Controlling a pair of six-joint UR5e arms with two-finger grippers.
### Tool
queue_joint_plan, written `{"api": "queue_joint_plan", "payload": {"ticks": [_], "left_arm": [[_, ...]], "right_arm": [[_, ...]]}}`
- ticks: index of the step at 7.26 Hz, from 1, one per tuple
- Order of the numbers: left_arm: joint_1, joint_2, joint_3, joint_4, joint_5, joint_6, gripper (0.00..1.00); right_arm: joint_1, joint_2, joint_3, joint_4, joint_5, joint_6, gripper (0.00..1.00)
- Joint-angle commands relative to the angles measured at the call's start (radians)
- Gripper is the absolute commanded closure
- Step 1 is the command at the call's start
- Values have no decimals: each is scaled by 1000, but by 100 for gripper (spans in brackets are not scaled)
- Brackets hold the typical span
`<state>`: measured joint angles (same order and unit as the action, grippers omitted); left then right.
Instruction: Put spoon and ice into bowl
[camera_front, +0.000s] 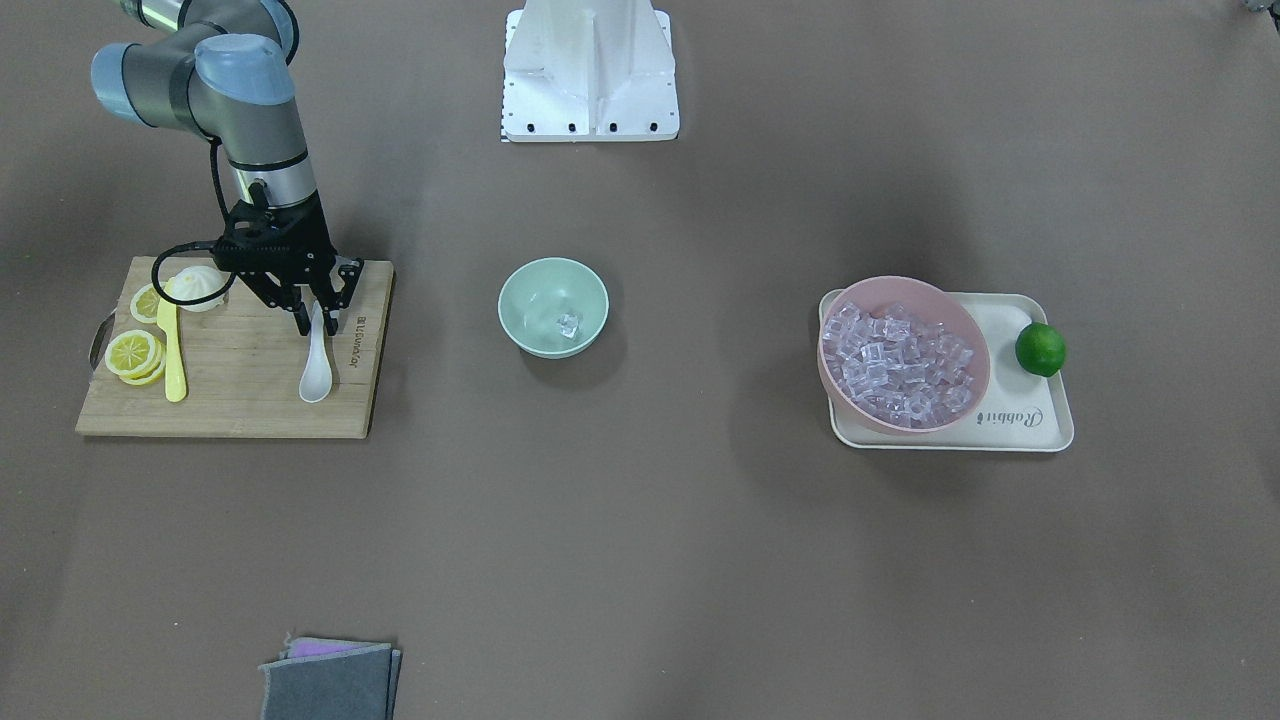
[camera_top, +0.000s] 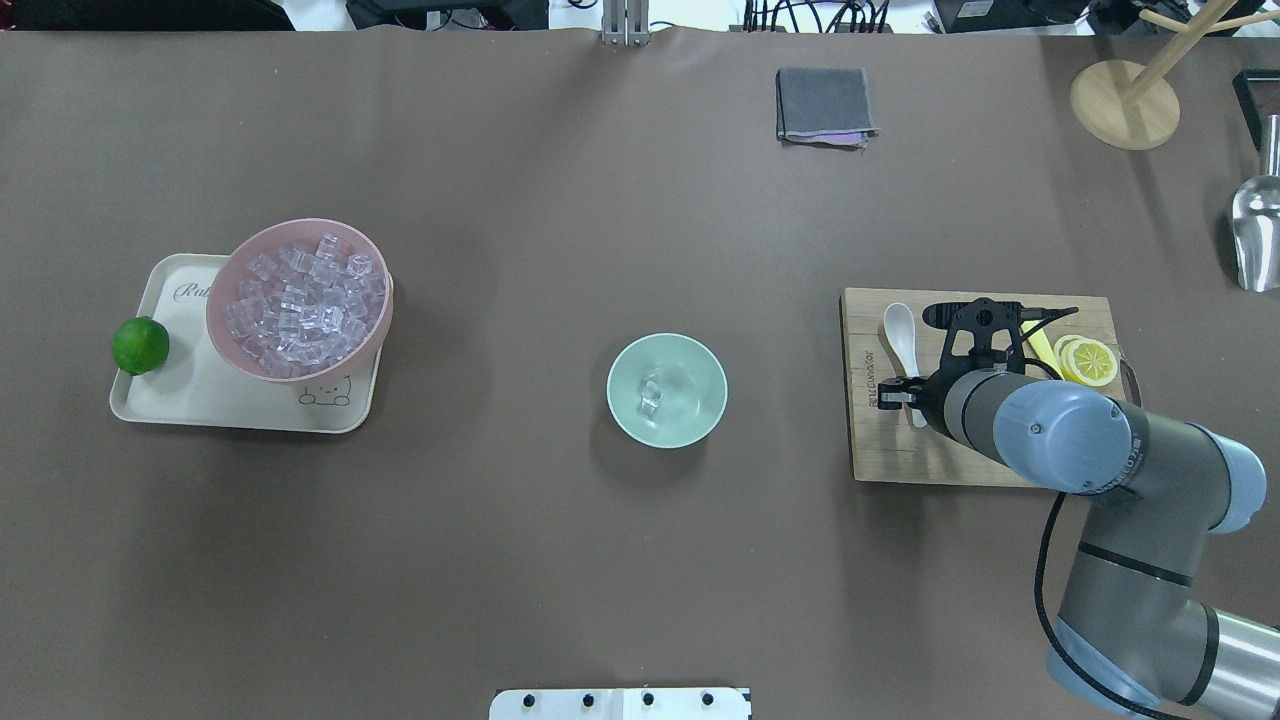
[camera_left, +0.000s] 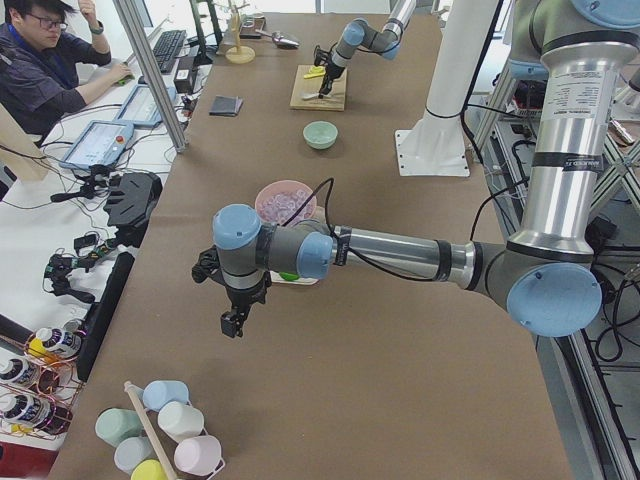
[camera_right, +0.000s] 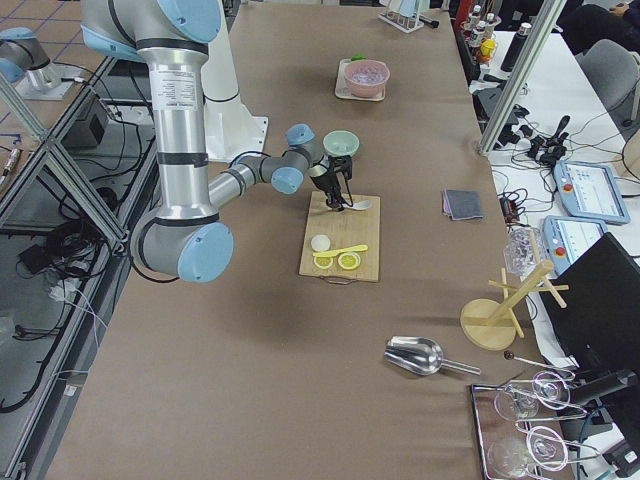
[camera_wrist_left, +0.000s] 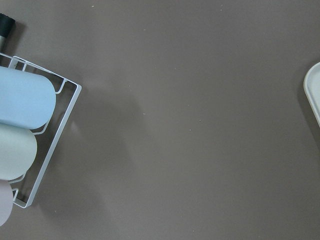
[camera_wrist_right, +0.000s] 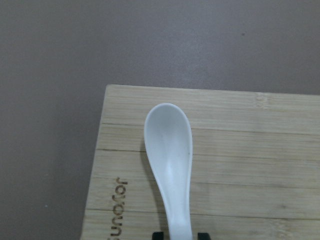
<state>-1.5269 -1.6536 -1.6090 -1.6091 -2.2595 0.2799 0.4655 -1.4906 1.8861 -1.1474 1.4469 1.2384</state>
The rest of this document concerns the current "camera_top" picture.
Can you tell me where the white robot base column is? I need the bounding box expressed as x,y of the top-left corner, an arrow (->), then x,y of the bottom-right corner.
488,685 -> 754,719

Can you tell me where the pink bowl with ice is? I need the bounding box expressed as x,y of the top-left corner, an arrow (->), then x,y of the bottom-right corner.
205,218 -> 394,384

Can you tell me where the yellow plastic knife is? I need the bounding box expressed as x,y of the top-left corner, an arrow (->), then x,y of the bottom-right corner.
1021,322 -> 1061,374

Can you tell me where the cream serving tray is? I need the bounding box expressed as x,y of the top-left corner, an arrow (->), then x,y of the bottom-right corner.
109,252 -> 381,434

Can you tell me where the grey folded cloth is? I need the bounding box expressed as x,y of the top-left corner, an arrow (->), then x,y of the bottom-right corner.
774,67 -> 881,149

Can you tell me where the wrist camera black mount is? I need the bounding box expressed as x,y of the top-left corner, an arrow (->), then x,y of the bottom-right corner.
922,297 -> 1079,380

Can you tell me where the wooden mug tree stand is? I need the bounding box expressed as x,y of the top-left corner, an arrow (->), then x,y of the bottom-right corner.
1070,1 -> 1279,151

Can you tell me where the clear ice cube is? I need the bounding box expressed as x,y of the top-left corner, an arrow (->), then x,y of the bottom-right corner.
637,378 -> 666,416

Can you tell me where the green lime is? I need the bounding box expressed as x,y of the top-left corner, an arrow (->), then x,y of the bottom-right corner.
111,316 -> 172,375

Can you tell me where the aluminium frame post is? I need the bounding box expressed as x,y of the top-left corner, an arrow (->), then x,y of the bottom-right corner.
599,0 -> 652,47

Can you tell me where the metal ice scoop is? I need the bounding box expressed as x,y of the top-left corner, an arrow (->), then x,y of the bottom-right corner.
1231,115 -> 1279,293

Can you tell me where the white ceramic spoon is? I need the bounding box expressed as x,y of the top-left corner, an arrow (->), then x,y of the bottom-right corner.
883,302 -> 919,377

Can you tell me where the mint green bowl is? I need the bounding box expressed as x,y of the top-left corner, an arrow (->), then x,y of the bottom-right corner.
605,332 -> 728,448

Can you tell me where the lemon slice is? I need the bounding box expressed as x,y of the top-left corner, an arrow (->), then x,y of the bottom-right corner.
1068,338 -> 1119,388
1053,334 -> 1083,380

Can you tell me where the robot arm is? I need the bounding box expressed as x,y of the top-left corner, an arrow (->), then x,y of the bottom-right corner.
877,370 -> 1279,719

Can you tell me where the wooden cutting board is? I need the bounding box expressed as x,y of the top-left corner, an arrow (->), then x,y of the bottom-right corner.
841,287 -> 1117,488

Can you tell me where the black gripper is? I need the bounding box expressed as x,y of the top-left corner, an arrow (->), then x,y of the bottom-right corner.
876,377 -> 947,413

